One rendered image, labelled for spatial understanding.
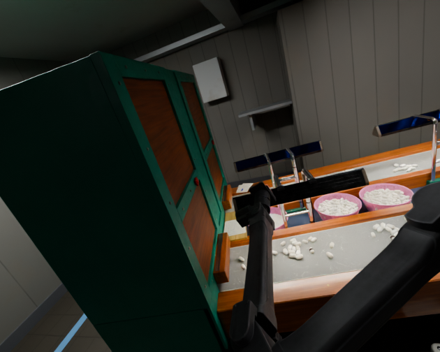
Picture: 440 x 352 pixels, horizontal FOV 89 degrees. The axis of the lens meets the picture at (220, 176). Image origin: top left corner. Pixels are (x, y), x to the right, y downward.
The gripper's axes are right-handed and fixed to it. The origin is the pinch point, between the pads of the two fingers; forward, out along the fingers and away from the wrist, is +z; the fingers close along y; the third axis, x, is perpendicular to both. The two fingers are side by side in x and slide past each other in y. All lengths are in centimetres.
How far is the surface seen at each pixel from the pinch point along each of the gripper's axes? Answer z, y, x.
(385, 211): 31, 60, 40
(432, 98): 190, 82, 147
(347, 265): -2, 53, 12
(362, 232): 19, 57, 24
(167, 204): -27.5, -21.3, -23.0
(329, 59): 191, -10, 84
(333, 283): -13.5, 47.5, 4.4
